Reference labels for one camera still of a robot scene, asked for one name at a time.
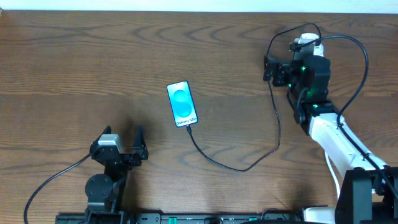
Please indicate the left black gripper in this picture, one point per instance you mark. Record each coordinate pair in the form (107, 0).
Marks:
(125, 156)

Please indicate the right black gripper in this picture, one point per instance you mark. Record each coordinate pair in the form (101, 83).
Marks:
(282, 68)

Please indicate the blue Samsung smartphone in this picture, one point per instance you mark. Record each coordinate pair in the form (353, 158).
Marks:
(182, 105)

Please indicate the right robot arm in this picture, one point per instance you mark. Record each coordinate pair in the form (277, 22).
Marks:
(368, 193)

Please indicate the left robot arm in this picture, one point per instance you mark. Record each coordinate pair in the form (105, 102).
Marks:
(105, 191)

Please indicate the white charger plug adapter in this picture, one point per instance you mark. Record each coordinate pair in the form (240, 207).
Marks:
(307, 37)

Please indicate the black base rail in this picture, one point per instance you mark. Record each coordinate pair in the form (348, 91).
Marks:
(156, 218)

